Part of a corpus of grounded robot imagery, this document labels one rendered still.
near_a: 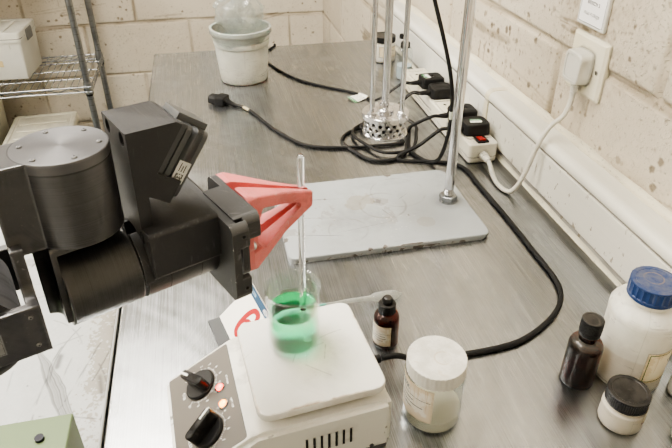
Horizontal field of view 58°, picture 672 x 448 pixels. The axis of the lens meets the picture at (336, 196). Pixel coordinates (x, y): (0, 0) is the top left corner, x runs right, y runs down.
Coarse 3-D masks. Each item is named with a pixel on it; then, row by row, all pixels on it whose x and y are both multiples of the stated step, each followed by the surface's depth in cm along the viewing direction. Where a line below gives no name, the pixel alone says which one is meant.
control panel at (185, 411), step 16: (224, 352) 61; (192, 368) 62; (208, 368) 61; (224, 368) 59; (176, 384) 61; (224, 384) 58; (176, 400) 60; (192, 400) 59; (208, 400) 58; (176, 416) 58; (192, 416) 57; (224, 416) 55; (240, 416) 54; (176, 432) 57; (224, 432) 54; (240, 432) 53
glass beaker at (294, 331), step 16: (288, 272) 58; (272, 288) 57; (288, 288) 58; (320, 288) 55; (272, 304) 54; (272, 320) 55; (288, 320) 54; (304, 320) 54; (272, 336) 57; (288, 336) 55; (304, 336) 56; (288, 352) 56; (304, 352) 57
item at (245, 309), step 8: (248, 296) 73; (240, 304) 73; (248, 304) 72; (256, 304) 71; (232, 312) 73; (240, 312) 72; (248, 312) 71; (256, 312) 70; (232, 320) 72; (240, 320) 71; (248, 320) 71; (232, 328) 71
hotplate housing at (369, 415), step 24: (240, 360) 59; (240, 384) 57; (336, 408) 54; (360, 408) 55; (384, 408) 55; (264, 432) 52; (288, 432) 53; (312, 432) 54; (336, 432) 55; (360, 432) 56; (384, 432) 57
